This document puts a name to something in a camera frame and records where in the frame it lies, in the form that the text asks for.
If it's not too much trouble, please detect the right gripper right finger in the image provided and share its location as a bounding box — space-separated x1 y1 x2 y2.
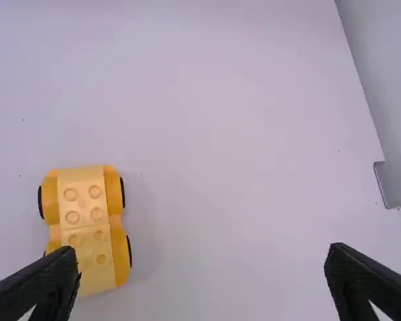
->
323 242 401 321

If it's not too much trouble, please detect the yellow toy car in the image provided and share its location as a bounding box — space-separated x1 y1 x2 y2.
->
37 163 134 298

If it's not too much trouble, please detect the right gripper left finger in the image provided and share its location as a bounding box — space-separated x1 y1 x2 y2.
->
0 245 83 321

